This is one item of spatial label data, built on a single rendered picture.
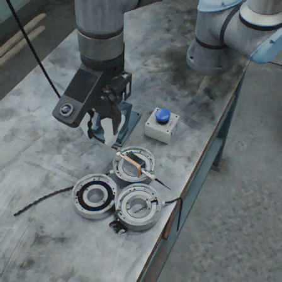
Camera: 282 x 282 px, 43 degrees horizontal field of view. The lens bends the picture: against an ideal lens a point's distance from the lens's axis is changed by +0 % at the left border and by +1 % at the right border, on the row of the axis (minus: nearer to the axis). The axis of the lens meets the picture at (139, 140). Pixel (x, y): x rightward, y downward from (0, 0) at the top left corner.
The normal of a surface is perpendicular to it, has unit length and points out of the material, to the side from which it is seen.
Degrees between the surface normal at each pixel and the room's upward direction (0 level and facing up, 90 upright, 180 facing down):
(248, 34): 91
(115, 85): 7
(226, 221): 0
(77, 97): 23
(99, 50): 83
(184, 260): 0
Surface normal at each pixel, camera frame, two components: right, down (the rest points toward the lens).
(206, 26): -0.74, 0.56
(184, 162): -0.02, -0.61
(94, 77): -0.18, -0.28
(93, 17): -0.22, 0.69
